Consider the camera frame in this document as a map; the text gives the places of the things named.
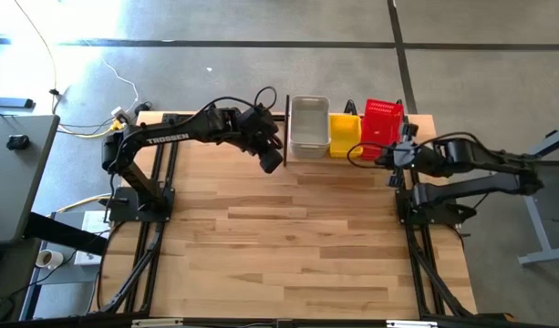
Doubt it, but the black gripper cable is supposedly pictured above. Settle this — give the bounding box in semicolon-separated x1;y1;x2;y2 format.
346;141;392;170
182;85;279;127

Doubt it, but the silver frame bracket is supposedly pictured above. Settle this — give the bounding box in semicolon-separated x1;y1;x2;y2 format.
130;317;184;328
386;320;439;328

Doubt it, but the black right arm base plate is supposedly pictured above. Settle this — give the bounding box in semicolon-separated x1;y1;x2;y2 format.
395;189;479;227

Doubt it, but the gray metal table frame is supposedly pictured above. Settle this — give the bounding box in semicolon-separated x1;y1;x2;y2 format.
511;126;559;269

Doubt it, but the black desk leg bar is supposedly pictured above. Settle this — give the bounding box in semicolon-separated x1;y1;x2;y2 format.
22;211;109;257

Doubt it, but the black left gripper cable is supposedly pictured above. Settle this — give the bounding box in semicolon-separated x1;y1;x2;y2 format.
182;85;279;127

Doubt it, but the black aluminium table frame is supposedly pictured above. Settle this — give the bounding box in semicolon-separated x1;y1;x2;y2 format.
89;97;517;328

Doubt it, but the dark gray flat bar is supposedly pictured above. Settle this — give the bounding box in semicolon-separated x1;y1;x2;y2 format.
0;96;36;110

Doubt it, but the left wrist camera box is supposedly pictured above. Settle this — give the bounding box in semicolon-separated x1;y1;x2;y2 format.
258;148;285;175

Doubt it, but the thin white cable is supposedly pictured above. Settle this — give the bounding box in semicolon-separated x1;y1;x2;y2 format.
82;40;141;115

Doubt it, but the white flat box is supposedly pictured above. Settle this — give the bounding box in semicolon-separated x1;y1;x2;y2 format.
72;209;112;268

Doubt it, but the thin yellow cable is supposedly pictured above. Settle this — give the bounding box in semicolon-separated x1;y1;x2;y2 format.
12;0;59;115

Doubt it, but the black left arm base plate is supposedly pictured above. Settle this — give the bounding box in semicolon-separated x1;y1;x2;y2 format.
109;186;176;224

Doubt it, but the pale yellow hose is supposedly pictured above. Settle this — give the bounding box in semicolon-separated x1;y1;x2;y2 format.
55;191;117;215

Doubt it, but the gray desk top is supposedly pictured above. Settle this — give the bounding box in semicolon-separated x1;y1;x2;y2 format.
0;113;62;248

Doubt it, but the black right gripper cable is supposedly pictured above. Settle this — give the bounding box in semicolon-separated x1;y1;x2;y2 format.
346;141;392;170

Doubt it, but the small black device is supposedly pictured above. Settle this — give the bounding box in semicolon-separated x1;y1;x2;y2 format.
5;133;32;152

